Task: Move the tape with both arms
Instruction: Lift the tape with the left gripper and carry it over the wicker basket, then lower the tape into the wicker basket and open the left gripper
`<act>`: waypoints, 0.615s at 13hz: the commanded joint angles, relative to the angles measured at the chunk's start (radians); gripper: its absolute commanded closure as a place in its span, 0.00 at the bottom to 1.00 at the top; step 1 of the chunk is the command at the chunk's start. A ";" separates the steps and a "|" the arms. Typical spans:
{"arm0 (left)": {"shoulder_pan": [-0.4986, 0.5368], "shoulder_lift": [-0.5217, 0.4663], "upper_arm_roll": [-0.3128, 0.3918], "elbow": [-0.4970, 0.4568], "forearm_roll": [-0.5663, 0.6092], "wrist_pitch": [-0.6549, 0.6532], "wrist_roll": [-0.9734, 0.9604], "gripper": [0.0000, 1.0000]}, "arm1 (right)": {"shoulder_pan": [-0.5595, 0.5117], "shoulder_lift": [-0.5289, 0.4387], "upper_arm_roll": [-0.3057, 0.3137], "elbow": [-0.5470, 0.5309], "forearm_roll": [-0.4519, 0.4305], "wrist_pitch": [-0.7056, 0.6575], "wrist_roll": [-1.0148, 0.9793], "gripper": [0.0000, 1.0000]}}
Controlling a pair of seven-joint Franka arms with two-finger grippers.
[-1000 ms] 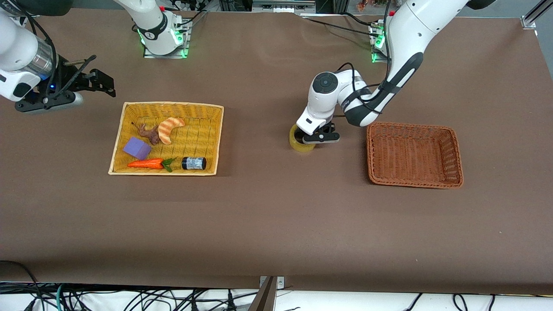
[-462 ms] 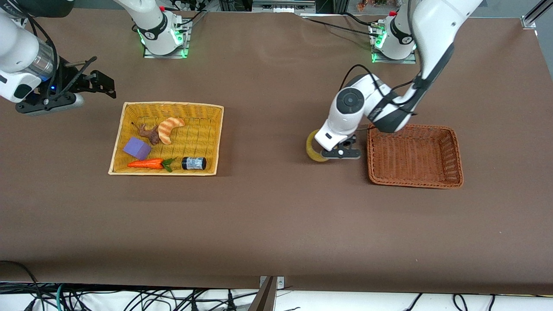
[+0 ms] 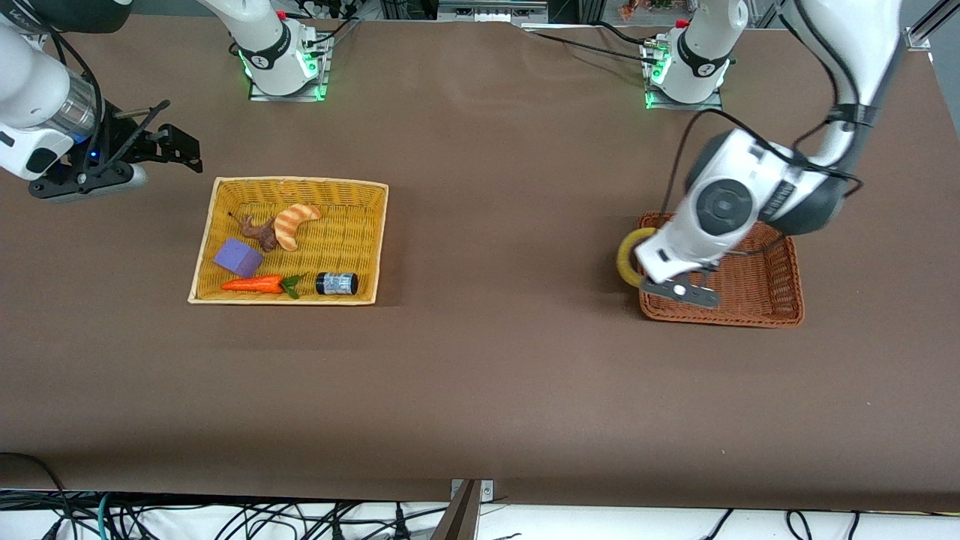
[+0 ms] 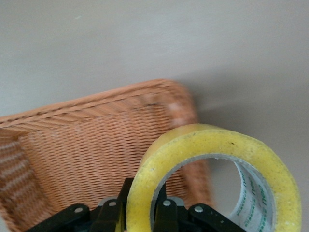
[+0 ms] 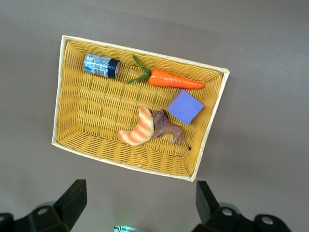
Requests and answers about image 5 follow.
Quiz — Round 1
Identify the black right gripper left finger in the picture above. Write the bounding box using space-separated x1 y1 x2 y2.
0 178 88 232

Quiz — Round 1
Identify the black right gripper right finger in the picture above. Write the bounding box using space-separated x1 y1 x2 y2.
192 180 293 232

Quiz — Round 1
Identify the brown toy lion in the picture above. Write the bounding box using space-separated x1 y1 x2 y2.
151 109 192 151

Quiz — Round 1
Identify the yellow wicker basket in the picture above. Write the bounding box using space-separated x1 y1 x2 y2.
51 35 230 182

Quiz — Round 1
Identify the toy croissant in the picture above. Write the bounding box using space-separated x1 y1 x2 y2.
117 106 155 146

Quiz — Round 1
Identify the purple foam cube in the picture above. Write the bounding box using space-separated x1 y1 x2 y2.
167 88 204 126

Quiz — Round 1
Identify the orange toy carrot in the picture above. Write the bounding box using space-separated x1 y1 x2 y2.
127 55 206 90

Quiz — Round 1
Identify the small bottle with black cap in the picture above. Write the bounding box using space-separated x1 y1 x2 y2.
83 53 121 79

